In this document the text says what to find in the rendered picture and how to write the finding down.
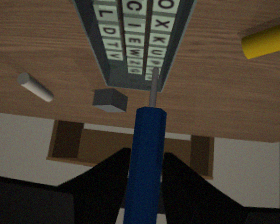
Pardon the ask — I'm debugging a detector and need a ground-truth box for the dark blue stylus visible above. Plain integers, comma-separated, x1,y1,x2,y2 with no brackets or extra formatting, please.
123,67,167,224

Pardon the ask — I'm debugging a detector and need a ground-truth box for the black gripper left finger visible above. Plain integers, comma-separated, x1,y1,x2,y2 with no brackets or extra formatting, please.
0,148,131,224

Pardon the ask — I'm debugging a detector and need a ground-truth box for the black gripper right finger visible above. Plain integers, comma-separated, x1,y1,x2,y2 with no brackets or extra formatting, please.
162,152,280,224

